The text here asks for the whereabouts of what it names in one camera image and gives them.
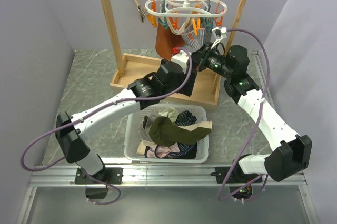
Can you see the olive green underwear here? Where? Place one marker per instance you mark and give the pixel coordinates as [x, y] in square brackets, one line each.
[164, 133]

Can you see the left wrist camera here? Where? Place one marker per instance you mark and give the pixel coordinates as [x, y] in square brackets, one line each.
[182, 58]

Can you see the pale yellow underwear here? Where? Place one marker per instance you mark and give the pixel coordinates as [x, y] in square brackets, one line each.
[171, 113]

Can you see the beige underwear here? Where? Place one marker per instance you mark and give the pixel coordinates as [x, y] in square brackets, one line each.
[146, 125]

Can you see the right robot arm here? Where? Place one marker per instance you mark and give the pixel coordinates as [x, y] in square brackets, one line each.
[290, 151]

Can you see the white round clip hanger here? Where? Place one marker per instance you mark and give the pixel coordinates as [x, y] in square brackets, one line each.
[178, 15]

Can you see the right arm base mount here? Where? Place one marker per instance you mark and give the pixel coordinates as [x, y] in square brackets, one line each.
[237, 177]

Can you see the aluminium rail frame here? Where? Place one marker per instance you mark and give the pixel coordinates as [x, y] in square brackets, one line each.
[156, 192]

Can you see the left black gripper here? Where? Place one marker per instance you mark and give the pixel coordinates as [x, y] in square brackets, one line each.
[187, 88]

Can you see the wooden clothes rack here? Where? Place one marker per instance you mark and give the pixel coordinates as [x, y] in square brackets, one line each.
[132, 67]

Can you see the pink underwear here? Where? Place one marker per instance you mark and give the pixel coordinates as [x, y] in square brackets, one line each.
[152, 150]

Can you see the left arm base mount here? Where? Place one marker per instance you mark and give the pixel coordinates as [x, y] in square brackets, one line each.
[97, 185]

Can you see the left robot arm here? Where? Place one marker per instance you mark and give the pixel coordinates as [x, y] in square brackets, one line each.
[72, 131]

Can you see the white plastic laundry basket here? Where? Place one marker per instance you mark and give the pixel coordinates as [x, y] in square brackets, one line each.
[133, 139]

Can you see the grey striped underwear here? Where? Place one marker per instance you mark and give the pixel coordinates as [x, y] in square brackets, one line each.
[194, 42]

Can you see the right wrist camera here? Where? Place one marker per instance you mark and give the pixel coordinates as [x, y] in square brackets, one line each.
[219, 33]

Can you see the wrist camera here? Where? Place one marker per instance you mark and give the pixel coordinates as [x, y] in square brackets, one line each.
[219, 33]
[182, 58]

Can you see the orange white underwear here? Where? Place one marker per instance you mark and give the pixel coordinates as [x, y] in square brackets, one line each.
[166, 41]

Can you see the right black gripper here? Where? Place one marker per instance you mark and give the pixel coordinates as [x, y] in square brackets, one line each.
[199, 58]

